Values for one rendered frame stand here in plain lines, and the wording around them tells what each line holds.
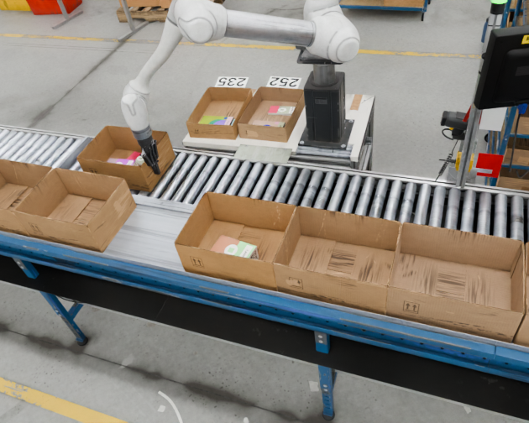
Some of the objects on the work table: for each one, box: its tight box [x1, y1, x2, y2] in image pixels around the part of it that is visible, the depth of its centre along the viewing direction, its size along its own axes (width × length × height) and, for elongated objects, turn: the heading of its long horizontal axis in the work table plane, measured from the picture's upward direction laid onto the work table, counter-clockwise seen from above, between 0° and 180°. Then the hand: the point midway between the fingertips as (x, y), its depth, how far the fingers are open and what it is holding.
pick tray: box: [237, 86, 305, 143], centre depth 274 cm, size 28×38×10 cm
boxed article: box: [268, 106, 296, 116], centre depth 281 cm, size 8×16×2 cm, turn 83°
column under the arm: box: [298, 71, 355, 150], centre depth 251 cm, size 26×26×33 cm
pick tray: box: [186, 86, 253, 140], centre depth 282 cm, size 28×38×10 cm
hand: (155, 168), depth 243 cm, fingers closed, pressing on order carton
